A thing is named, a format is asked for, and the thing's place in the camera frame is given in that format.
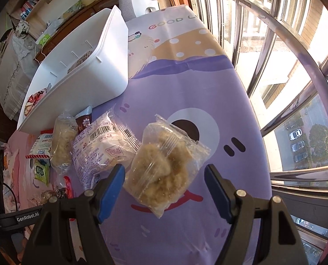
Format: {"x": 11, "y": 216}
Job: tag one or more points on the orange snack packet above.
{"x": 79, "y": 60}

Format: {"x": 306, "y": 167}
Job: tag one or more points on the red cookie packet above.
{"x": 41, "y": 146}

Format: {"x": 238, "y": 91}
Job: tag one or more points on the floral cloth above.
{"x": 23, "y": 27}

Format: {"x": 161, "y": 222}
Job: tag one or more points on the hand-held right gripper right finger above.
{"x": 216, "y": 191}

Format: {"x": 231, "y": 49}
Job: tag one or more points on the green tissue box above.
{"x": 44, "y": 39}

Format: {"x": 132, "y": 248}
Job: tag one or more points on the brown granola packet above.
{"x": 46, "y": 196}

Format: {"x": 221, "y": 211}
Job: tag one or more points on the red shiny packet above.
{"x": 68, "y": 185}

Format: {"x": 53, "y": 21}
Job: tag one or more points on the window with metal grille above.
{"x": 291, "y": 47}

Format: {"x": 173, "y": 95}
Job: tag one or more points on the clear floss cake packet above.
{"x": 161, "y": 171}

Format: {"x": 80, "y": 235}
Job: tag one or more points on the green snack packet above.
{"x": 41, "y": 171}

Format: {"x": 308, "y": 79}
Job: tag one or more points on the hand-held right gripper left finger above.
{"x": 111, "y": 191}

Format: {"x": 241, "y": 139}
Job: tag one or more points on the clear printed bread bag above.
{"x": 97, "y": 149}

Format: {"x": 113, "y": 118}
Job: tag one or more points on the red white snack bag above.
{"x": 33, "y": 100}

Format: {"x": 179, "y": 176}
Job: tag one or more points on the row of books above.
{"x": 28, "y": 7}

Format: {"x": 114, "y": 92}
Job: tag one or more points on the clear rice cake packet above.
{"x": 62, "y": 143}

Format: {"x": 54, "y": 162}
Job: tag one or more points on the white lace cover cloth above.
{"x": 12, "y": 71}

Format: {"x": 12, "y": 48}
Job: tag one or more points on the green printed picture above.
{"x": 84, "y": 4}

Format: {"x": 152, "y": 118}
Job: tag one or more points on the white plastic bin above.
{"x": 97, "y": 82}

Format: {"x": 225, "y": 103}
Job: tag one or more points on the brown snowflake foil packet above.
{"x": 84, "y": 122}

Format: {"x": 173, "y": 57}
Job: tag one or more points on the wooden desk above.
{"x": 78, "y": 15}

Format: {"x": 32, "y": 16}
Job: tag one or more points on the cartoon printed tablecloth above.
{"x": 208, "y": 88}

